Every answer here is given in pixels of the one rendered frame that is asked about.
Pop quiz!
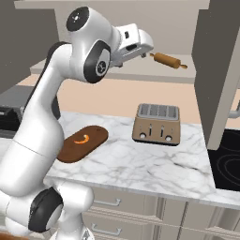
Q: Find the beige base cupboard door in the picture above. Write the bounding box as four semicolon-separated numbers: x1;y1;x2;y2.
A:
186;202;240;240
157;197;189;240

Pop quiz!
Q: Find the beige wall cabinet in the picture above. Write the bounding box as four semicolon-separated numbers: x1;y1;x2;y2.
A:
13;0;211;84

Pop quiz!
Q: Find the black hob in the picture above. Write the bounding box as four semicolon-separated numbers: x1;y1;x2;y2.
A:
207;127;240;192

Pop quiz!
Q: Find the beige drawer front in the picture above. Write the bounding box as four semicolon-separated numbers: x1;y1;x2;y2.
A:
89;187;159;218
82;213;158;240

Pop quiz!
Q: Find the grey cabinet door with handle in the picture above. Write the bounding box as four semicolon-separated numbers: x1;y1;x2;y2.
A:
190;0;240;151

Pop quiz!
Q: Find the grey cabinet door handle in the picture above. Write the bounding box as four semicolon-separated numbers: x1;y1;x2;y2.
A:
227;102;240;119

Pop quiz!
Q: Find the wooden rolling pin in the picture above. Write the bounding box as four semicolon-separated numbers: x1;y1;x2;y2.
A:
149;52;188;70

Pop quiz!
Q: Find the brown oval cutting board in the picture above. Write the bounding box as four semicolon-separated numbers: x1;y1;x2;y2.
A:
56;125;110;164

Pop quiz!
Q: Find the beige four-slot toaster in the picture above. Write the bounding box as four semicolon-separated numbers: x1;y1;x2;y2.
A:
131;102;182;147

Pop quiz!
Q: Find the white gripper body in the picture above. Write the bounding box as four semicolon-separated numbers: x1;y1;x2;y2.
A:
115;29;155;66

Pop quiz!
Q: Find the grey drawer handle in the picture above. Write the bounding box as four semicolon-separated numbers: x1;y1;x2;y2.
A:
93;198;122;208
90;222;123;237

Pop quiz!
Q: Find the dark grey appliance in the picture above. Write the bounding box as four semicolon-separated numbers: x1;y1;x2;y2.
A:
0;85;36;140

